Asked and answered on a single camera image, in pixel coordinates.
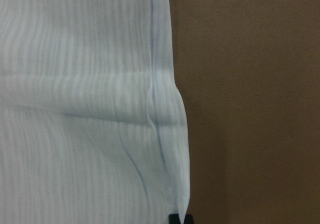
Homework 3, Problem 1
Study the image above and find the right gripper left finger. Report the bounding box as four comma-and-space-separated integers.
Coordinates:
168, 213, 181, 224

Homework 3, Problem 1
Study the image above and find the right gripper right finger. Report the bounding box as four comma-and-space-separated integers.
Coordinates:
184, 214, 193, 224

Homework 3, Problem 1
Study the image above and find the light blue button shirt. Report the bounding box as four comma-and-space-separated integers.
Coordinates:
0, 0, 190, 223

